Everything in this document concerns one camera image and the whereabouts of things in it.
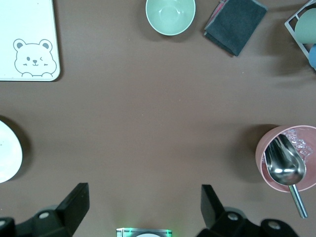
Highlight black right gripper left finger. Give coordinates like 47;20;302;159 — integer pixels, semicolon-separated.
0;182;90;237

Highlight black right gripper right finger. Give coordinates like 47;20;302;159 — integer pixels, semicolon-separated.
197;184;301;237

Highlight white round plate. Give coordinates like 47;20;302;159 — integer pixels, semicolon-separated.
0;120;24;184

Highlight pink bowl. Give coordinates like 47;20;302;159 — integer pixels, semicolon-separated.
255;124;316;193

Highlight metal scoop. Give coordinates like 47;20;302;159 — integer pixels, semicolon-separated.
264;134;309;219

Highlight clear ice pieces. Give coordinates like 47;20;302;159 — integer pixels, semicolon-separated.
282;127;315;163

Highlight blue cup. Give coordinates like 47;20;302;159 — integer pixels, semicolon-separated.
307;43;316;69

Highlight dark grey folded cloth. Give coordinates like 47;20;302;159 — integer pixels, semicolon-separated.
204;0;269;57

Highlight cream tray with bear print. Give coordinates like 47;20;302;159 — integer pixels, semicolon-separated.
0;0;61;82

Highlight light green bowl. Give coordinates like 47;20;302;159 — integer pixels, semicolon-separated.
145;0;197;37

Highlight green cup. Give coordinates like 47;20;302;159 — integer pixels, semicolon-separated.
295;8;316;45

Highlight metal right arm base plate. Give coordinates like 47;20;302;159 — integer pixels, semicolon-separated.
116;228;173;237

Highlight white wire rack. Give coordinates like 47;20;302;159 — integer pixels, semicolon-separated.
284;0;316;55

